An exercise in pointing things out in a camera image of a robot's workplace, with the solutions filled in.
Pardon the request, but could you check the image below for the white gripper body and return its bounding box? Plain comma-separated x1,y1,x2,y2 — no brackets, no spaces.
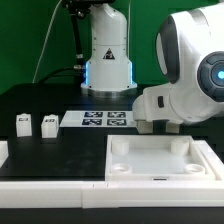
132,83,183,134

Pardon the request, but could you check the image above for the white square tabletop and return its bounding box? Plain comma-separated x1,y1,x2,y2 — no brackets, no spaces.
105,135,216,181

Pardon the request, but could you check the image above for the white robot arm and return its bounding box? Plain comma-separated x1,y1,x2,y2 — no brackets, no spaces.
81,1,224,134

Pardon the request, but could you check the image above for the white fiducial marker sheet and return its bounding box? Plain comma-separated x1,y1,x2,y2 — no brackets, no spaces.
60,111,136,128

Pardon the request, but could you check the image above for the white obstacle wall right piece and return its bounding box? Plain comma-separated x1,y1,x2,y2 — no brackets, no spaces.
196,140,224,182

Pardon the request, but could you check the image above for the white obstacle wall piece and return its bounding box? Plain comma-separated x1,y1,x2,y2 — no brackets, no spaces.
0,141,8,168
196,140,224,182

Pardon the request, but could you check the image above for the white obstacle wall front bar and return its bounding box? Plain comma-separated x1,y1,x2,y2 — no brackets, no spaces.
0,181,224,209

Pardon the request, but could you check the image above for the black cable bundle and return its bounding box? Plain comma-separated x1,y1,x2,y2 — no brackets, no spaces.
38,0,101,84

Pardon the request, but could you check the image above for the white thin cable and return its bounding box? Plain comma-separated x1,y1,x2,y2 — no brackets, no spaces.
31,0,64,84

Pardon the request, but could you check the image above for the white obstacle wall left piece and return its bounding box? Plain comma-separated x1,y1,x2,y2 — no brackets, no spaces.
0,141,8,168

